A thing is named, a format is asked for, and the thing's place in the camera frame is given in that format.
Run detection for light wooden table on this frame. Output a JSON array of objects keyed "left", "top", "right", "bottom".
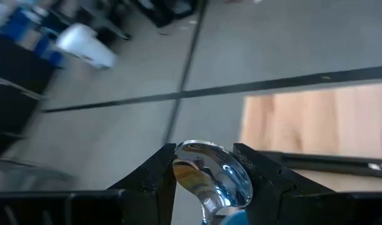
[{"left": 259, "top": 149, "right": 382, "bottom": 179}]

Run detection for metal spoon with blue handle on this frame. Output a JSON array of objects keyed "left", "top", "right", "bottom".
[{"left": 172, "top": 139, "right": 254, "bottom": 225}]

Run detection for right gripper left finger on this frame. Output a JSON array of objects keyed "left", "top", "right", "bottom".
[{"left": 108, "top": 142, "right": 178, "bottom": 225}]

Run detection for black floor equipment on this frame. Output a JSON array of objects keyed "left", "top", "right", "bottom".
[{"left": 128, "top": 0, "right": 199, "bottom": 28}]

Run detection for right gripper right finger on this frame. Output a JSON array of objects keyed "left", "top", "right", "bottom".
[{"left": 233, "top": 142, "right": 351, "bottom": 225}]

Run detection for white plastic container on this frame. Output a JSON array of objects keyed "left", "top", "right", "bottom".
[{"left": 55, "top": 22, "right": 119, "bottom": 70}]

